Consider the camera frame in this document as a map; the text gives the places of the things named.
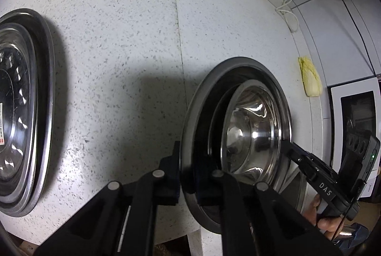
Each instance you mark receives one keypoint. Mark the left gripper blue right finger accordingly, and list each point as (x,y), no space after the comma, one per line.
(217,190)

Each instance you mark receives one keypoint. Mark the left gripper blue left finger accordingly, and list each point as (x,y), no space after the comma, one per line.
(170,183)

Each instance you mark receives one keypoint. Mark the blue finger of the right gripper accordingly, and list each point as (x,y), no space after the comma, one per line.
(306,161)

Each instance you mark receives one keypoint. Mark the large steel bowl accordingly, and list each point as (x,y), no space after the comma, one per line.
(202,130)

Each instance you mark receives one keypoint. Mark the large steel plate with label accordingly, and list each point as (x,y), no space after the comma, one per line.
(25,201)

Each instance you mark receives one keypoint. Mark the small steel plate with label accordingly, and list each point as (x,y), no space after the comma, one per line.
(18,106)

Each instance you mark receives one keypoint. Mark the small steel bowl back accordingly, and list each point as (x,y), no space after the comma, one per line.
(251,134)

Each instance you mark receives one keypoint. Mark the person right hand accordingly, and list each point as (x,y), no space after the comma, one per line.
(330,227)

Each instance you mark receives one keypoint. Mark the yellow cloth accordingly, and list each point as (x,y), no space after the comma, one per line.
(310,77)

